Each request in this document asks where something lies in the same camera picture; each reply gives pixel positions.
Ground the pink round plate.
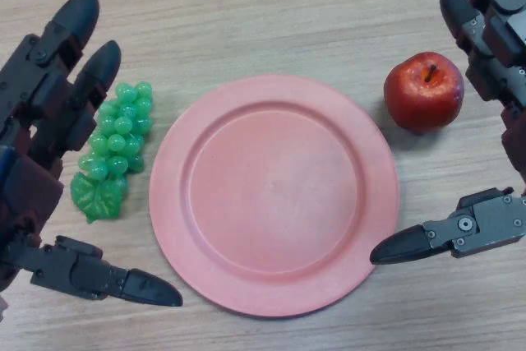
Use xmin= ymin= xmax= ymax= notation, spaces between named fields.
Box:
xmin=149 ymin=74 xmax=400 ymax=320

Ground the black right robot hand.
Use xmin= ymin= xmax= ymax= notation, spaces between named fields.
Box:
xmin=369 ymin=0 xmax=526 ymax=266

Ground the red apple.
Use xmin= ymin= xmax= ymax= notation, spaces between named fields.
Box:
xmin=383 ymin=51 xmax=466 ymax=134

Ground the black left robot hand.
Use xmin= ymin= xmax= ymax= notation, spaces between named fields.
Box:
xmin=0 ymin=0 xmax=184 ymax=324

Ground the green plastic grape bunch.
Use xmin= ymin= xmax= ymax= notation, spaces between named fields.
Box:
xmin=70 ymin=81 xmax=155 ymax=224

